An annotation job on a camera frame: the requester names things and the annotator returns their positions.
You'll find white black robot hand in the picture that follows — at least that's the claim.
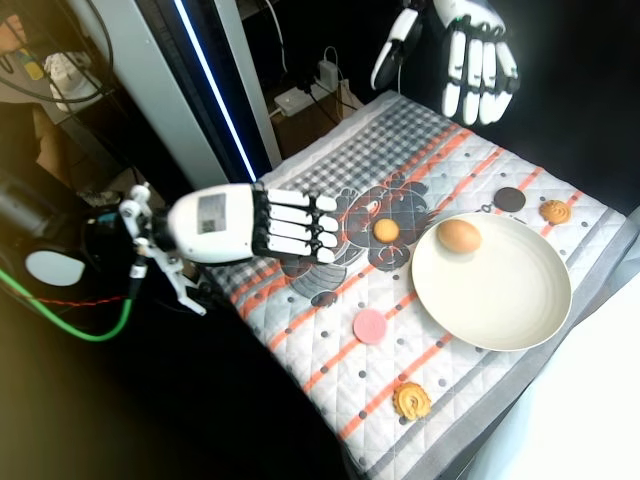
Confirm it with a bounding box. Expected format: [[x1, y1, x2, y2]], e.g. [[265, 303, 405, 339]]
[[167, 181, 341, 265], [369, 0, 520, 128]]

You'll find brown egg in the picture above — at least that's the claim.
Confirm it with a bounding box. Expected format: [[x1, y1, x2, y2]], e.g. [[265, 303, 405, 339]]
[[437, 218, 483, 254]]

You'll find cream round plate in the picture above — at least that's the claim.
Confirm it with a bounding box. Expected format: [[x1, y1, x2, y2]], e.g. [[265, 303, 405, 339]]
[[410, 212, 573, 353]]

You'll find brown cardboard box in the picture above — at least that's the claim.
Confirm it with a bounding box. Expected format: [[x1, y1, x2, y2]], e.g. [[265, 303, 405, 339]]
[[269, 92, 364, 159]]

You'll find white power strip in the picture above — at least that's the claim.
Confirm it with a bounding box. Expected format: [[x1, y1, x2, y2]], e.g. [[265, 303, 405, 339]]
[[273, 88, 314, 119]]

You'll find white charger plug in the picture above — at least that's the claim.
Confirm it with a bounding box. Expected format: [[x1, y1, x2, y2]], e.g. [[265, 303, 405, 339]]
[[318, 58, 342, 87]]

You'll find grey column with blue light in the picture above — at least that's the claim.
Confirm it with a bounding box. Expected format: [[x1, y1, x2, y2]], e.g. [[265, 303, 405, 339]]
[[67, 0, 284, 189]]

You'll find white lumpy object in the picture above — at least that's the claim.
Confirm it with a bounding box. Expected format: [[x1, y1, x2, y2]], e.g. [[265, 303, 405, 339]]
[[43, 51, 99, 112]]

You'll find thin red cable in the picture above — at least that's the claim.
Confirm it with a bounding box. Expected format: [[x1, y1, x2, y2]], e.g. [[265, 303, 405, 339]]
[[27, 294, 129, 307]]

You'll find green cable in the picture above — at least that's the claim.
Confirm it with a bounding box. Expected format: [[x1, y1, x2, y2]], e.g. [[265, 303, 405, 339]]
[[0, 267, 135, 344]]

